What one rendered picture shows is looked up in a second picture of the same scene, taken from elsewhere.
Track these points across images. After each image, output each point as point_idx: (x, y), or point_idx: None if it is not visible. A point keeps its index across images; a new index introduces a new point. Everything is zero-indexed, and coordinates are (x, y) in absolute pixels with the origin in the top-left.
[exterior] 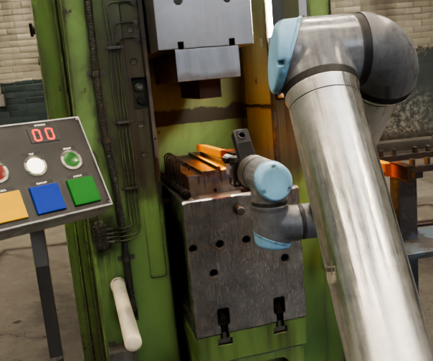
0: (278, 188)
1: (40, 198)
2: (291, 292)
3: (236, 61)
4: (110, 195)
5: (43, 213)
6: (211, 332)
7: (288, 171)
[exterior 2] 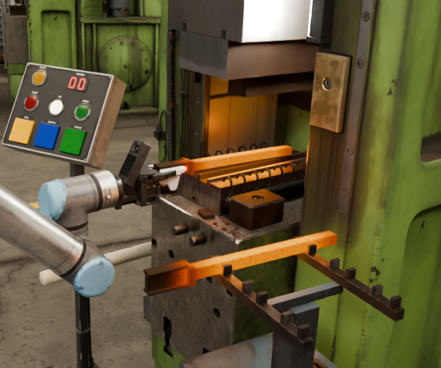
0: (45, 209)
1: (40, 133)
2: None
3: (224, 60)
4: None
5: (36, 146)
6: (159, 333)
7: (52, 198)
